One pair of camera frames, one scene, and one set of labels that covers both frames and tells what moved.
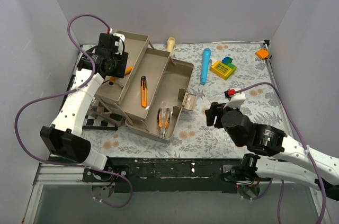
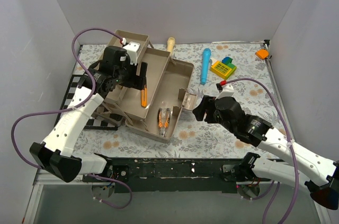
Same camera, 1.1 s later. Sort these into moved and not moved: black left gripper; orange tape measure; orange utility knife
Moved: black left gripper
Not moved: orange utility knife; orange tape measure
